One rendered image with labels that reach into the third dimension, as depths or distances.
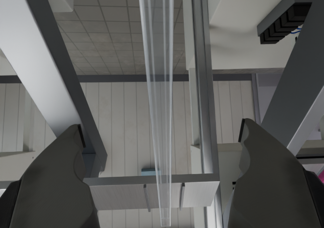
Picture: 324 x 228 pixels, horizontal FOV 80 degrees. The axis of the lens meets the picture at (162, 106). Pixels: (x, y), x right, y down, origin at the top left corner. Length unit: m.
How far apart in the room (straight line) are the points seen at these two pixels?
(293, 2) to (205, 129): 0.36
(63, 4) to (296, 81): 0.25
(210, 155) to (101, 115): 2.79
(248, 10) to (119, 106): 2.80
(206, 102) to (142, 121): 2.65
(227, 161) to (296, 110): 0.46
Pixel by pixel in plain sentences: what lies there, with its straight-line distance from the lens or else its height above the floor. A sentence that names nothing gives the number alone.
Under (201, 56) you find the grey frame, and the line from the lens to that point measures 0.58.
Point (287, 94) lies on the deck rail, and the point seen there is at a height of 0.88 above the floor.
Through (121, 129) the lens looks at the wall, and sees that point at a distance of 3.19.
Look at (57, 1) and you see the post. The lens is 0.21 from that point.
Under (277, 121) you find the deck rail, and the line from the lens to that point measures 0.30.
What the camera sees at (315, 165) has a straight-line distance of 0.38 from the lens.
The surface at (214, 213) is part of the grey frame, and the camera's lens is 0.60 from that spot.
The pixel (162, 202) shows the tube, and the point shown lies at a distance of 0.24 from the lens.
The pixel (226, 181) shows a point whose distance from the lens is 0.72.
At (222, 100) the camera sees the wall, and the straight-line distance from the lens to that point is 3.48.
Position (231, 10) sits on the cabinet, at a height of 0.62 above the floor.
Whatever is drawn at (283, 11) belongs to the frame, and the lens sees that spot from 0.59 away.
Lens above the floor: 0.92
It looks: 7 degrees down
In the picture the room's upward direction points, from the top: 178 degrees clockwise
